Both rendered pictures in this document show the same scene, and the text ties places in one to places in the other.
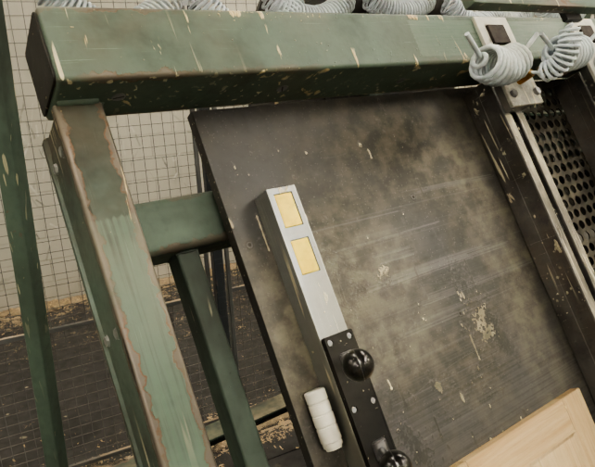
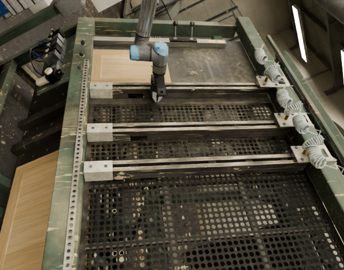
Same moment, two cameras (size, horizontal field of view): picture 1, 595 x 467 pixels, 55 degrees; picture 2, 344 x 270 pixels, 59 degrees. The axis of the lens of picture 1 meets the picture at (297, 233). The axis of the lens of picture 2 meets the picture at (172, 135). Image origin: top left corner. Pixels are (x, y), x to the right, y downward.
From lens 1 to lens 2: 2.52 m
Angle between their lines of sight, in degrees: 75
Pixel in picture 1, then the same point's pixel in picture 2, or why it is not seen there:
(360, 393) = (185, 39)
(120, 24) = (249, 22)
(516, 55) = (262, 53)
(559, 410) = (167, 76)
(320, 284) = (206, 41)
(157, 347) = (198, 23)
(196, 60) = (245, 28)
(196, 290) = not seen: hidden behind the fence
